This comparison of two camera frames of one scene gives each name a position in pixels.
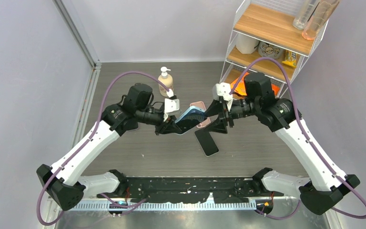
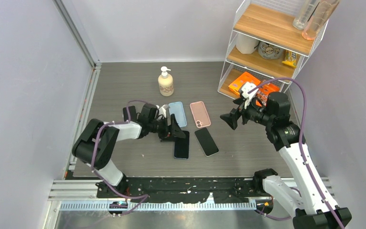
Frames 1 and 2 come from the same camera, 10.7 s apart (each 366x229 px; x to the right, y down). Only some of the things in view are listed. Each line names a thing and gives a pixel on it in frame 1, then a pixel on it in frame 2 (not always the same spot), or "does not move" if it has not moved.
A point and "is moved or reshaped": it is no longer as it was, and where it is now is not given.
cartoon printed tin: x=268 y=50 does not move
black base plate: x=223 y=190 does not move
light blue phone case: x=194 y=112 is moved or reshaped
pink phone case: x=200 y=104 does not move
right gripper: x=217 y=107 → x=231 y=119
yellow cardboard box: x=240 y=88 does not move
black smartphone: x=208 y=144 does not move
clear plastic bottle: x=305 y=8 does not move
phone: x=191 y=113 → x=181 y=147
